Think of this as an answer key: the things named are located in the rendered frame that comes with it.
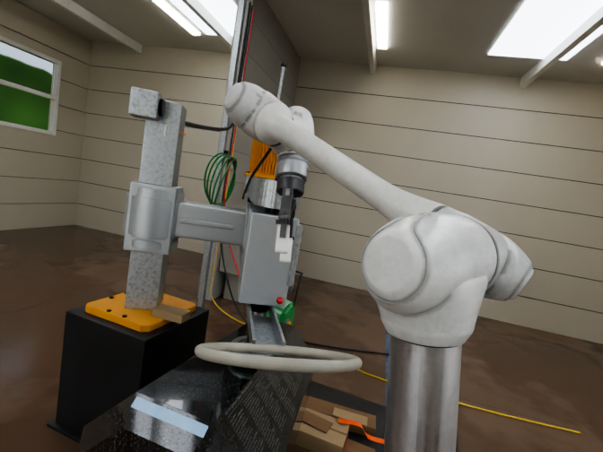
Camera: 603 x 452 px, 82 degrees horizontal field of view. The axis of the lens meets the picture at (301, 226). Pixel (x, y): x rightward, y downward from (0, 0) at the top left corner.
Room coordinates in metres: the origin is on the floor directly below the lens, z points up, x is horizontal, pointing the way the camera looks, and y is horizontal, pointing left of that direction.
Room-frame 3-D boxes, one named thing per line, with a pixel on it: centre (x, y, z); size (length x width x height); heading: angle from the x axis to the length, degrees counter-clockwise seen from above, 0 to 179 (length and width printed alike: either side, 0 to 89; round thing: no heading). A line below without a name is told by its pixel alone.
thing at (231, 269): (5.09, 0.55, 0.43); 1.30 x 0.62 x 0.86; 167
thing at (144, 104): (2.01, 0.97, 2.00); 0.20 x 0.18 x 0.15; 72
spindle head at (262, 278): (1.71, 0.16, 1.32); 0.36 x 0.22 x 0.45; 12
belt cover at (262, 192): (1.97, 0.21, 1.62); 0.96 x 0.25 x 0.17; 12
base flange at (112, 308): (2.15, 0.92, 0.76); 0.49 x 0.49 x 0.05; 72
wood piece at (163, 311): (2.02, 0.69, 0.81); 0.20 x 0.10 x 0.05; 80
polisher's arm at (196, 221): (2.19, 0.72, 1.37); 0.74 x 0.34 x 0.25; 101
